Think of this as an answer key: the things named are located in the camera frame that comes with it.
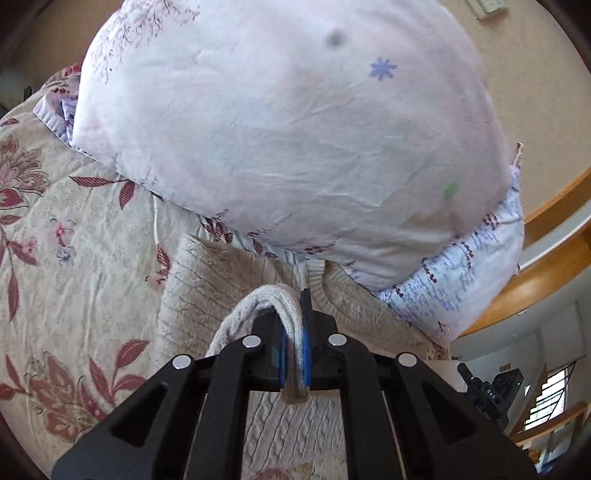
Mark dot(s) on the white wall switch plate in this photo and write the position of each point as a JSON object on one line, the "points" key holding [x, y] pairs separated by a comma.
{"points": [[484, 9]]}

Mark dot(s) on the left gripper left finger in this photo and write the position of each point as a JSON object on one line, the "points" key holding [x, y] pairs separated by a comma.
{"points": [[185, 422]]}

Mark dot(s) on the window with curtain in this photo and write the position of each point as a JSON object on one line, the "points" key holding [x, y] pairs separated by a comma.
{"points": [[552, 400]]}

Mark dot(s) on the wooden bed headboard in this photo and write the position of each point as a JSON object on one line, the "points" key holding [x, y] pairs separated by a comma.
{"points": [[557, 249]]}

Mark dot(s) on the floral bed quilt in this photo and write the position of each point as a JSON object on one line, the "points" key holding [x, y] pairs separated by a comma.
{"points": [[85, 255]]}

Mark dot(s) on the white floral pillow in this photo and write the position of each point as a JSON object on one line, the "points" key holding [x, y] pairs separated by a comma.
{"points": [[359, 132]]}

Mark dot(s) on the beige cable-knit sweater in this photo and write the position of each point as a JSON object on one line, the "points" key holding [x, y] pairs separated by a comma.
{"points": [[303, 441]]}

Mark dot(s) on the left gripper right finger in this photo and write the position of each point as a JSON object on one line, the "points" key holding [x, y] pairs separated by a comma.
{"points": [[401, 419]]}

